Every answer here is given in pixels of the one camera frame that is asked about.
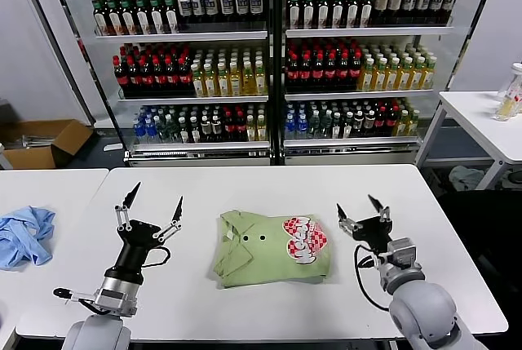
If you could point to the brown milk tea bottle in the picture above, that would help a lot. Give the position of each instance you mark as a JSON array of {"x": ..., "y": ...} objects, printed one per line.
[
  {"x": 395, "y": 2},
  {"x": 381, "y": 3}
]

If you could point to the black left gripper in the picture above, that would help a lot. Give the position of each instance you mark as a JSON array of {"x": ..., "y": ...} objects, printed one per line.
[{"x": 136, "y": 244}]

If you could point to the dark drink bottle navy label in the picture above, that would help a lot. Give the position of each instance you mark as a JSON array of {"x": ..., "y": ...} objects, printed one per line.
[
  {"x": 197, "y": 7},
  {"x": 256, "y": 5},
  {"x": 211, "y": 6},
  {"x": 436, "y": 1},
  {"x": 184, "y": 7},
  {"x": 423, "y": 1},
  {"x": 227, "y": 6},
  {"x": 241, "y": 6},
  {"x": 408, "y": 1},
  {"x": 450, "y": 1}
]

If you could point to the white paper scrap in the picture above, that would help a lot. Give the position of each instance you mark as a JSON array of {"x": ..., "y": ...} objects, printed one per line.
[{"x": 113, "y": 147}]

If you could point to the blue water bottle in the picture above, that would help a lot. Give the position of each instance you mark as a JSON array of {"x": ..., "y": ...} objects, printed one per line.
[
  {"x": 151, "y": 131},
  {"x": 302, "y": 129},
  {"x": 290, "y": 129},
  {"x": 138, "y": 131}
]

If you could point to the grey metal bars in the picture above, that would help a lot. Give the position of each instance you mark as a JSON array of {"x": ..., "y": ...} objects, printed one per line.
[{"x": 34, "y": 140}]

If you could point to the dark drink bottle beige label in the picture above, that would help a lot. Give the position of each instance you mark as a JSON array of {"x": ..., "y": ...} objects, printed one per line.
[
  {"x": 206, "y": 129},
  {"x": 359, "y": 125},
  {"x": 217, "y": 129},
  {"x": 369, "y": 125}
]

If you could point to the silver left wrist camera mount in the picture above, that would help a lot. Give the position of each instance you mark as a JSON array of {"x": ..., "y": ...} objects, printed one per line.
[{"x": 117, "y": 300}]

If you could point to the cola bottle red cap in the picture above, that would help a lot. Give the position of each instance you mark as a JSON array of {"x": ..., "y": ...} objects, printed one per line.
[
  {"x": 172, "y": 76},
  {"x": 185, "y": 76},
  {"x": 343, "y": 74},
  {"x": 305, "y": 74},
  {"x": 229, "y": 127},
  {"x": 240, "y": 127},
  {"x": 318, "y": 74},
  {"x": 121, "y": 76},
  {"x": 293, "y": 74},
  {"x": 159, "y": 76},
  {"x": 381, "y": 123},
  {"x": 392, "y": 123},
  {"x": 147, "y": 76},
  {"x": 134, "y": 76},
  {"x": 330, "y": 74},
  {"x": 356, "y": 74}
]

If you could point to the white side table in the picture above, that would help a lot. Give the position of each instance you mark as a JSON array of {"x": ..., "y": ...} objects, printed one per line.
[{"x": 473, "y": 121}]

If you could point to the beverage cooler cabinet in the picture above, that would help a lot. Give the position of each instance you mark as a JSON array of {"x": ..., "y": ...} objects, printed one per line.
[
  {"x": 183, "y": 36},
  {"x": 367, "y": 32}
]

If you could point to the yellow tea bottle white cap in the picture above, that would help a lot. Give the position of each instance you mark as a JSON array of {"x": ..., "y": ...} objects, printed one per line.
[
  {"x": 392, "y": 78},
  {"x": 403, "y": 125},
  {"x": 248, "y": 81},
  {"x": 250, "y": 131},
  {"x": 404, "y": 78},
  {"x": 428, "y": 76},
  {"x": 261, "y": 131},
  {"x": 223, "y": 82},
  {"x": 367, "y": 78},
  {"x": 260, "y": 81},
  {"x": 413, "y": 125},
  {"x": 210, "y": 82},
  {"x": 379, "y": 78},
  {"x": 416, "y": 78},
  {"x": 198, "y": 82},
  {"x": 235, "y": 82}
]

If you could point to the green polo shirt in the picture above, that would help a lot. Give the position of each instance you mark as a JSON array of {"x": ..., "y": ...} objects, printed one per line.
[{"x": 265, "y": 260}]

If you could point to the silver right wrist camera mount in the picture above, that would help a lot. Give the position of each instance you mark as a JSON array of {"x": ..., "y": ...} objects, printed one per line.
[{"x": 401, "y": 252}]

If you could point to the dark tea bottle green band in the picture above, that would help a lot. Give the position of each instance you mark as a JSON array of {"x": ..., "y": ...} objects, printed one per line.
[
  {"x": 157, "y": 19},
  {"x": 171, "y": 19},
  {"x": 294, "y": 11},
  {"x": 323, "y": 11},
  {"x": 114, "y": 19},
  {"x": 352, "y": 11},
  {"x": 308, "y": 11},
  {"x": 337, "y": 11},
  {"x": 142, "y": 19},
  {"x": 366, "y": 11},
  {"x": 100, "y": 19},
  {"x": 128, "y": 19}
]

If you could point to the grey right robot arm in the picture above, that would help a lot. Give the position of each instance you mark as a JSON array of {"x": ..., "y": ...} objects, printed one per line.
[{"x": 424, "y": 309}]

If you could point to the clear glass bottle white cap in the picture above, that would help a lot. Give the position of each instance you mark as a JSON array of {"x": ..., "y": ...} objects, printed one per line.
[{"x": 507, "y": 101}]

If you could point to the dark drink bottle white label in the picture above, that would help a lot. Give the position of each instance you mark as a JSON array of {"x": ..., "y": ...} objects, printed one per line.
[
  {"x": 184, "y": 133},
  {"x": 195, "y": 133},
  {"x": 336, "y": 127},
  {"x": 348, "y": 127}
]

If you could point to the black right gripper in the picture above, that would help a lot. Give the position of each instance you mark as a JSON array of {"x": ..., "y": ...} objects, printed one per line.
[{"x": 373, "y": 231}]

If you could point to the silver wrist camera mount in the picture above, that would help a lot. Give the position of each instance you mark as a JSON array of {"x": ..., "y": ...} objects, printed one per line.
[
  {"x": 401, "y": 252},
  {"x": 117, "y": 300}
]

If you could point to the light blue crumpled shirt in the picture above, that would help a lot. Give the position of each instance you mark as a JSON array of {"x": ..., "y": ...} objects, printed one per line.
[{"x": 24, "y": 240}]

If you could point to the clear green water bottle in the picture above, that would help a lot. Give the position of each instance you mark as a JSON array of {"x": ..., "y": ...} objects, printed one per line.
[
  {"x": 171, "y": 131},
  {"x": 161, "y": 131}
]

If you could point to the brown cardboard box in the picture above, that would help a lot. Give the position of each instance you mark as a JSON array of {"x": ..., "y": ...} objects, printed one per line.
[{"x": 69, "y": 138}]

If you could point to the glass cooler door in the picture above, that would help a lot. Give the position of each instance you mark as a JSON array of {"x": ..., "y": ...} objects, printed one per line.
[
  {"x": 60, "y": 23},
  {"x": 467, "y": 19}
]

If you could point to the grey cloth heap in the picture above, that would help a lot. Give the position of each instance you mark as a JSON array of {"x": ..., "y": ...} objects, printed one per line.
[{"x": 465, "y": 176}]

